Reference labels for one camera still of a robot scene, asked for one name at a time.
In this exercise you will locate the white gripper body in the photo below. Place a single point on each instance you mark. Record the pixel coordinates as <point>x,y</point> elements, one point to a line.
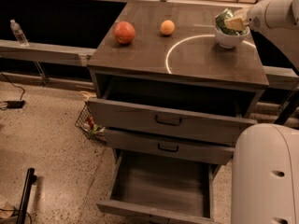
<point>256,17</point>

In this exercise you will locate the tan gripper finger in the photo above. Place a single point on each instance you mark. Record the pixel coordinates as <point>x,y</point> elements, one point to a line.
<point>236,23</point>
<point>242,12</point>

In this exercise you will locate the green soda can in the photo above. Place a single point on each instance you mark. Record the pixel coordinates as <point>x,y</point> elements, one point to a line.
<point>220,18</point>

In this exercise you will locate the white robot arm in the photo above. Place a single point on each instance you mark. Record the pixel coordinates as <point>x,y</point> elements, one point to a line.
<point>265,169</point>

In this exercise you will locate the white ceramic bowl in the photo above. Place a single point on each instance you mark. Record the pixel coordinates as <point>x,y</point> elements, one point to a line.
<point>229,41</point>

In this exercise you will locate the orange fruit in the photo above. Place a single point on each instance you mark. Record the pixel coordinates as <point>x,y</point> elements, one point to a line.
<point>167,27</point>

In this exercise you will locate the black table leg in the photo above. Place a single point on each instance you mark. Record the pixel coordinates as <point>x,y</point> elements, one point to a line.
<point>288,109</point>

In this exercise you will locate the grey wooden drawer cabinet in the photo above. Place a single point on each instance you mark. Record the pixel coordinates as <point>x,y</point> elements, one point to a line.
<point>189,56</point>

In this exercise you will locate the top grey drawer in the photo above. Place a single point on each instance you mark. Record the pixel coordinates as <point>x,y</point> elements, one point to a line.
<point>169,109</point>

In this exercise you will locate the grey drawer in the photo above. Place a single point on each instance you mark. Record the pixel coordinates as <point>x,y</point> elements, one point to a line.
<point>169,109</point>
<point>160,190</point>
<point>172,148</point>

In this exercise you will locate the red apple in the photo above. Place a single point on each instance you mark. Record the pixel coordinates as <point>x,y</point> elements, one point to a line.
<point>124,32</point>

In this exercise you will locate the middle grey drawer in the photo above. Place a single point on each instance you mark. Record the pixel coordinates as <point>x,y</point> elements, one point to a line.
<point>172,148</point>

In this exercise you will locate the bottom grey drawer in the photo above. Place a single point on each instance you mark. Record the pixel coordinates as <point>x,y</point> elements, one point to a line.
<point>160,190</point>

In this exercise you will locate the clear plastic water bottle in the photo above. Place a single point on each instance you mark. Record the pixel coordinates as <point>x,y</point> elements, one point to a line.
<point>18,32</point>

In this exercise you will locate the black metal bar stand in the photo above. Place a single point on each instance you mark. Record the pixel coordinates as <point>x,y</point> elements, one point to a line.
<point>29,181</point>

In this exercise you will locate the grey metal shelf rail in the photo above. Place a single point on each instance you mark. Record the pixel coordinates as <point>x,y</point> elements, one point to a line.
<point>45,53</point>

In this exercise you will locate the wire basket with items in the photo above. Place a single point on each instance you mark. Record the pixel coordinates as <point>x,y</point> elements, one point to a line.
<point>87,125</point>

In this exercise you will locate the black power adapter with cable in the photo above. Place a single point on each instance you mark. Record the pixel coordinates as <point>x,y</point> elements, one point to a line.
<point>12,104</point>

